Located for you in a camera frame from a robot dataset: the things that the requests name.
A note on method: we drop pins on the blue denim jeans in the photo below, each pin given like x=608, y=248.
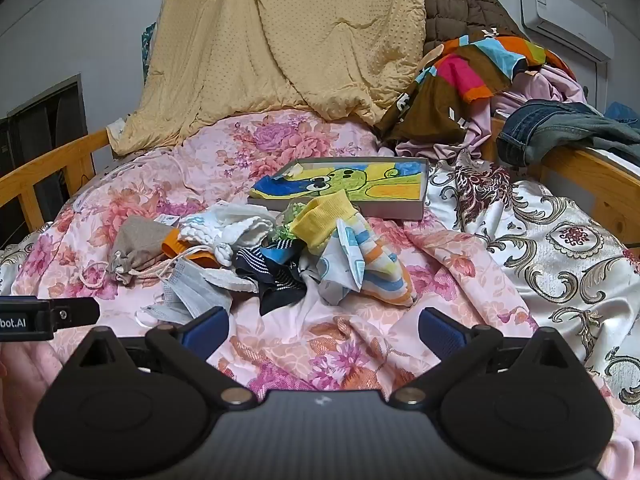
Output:
x=540, y=125

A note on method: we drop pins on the pale blue printed cloth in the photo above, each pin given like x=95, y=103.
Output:
x=340, y=270

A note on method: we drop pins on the yellow dotted quilt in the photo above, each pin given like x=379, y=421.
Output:
x=280, y=35

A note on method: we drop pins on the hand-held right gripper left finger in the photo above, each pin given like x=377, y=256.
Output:
x=207, y=329

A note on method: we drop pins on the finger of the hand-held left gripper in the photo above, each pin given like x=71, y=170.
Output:
x=75, y=314

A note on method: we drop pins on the grey box with cartoon picture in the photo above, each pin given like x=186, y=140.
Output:
x=370, y=185

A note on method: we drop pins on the blue face mask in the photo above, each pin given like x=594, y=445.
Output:
x=195, y=290

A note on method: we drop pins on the pink fleece cloth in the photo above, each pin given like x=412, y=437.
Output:
x=25, y=400

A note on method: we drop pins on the dark cabinet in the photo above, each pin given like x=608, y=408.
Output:
x=45, y=120

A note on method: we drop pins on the colourful patchwork blanket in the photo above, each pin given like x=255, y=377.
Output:
x=450, y=100

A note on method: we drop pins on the white pillow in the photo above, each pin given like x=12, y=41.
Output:
x=116, y=130

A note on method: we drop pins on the green white cloth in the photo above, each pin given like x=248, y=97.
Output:
x=286, y=230

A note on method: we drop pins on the yellow cuffed striped sock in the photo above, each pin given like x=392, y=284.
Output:
x=325, y=220

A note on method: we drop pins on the teal cloth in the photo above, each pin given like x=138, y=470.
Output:
x=147, y=50

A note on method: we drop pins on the orange silicone sleeve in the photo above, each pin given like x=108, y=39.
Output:
x=172, y=247

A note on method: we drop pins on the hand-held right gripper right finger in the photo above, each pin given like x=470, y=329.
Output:
x=441, y=329

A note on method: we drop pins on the lilac pink cloth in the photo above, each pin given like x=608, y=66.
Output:
x=540, y=85

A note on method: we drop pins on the navy striped sock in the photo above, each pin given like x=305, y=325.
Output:
x=280, y=280

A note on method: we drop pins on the brown puffer jacket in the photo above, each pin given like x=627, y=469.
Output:
x=450, y=10

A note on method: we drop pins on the pink floral bedsheet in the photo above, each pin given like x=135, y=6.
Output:
x=310, y=340

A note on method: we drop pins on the white air conditioner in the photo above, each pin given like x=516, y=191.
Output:
x=565, y=15

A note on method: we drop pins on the white gold ornate cloth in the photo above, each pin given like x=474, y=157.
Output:
x=550, y=240

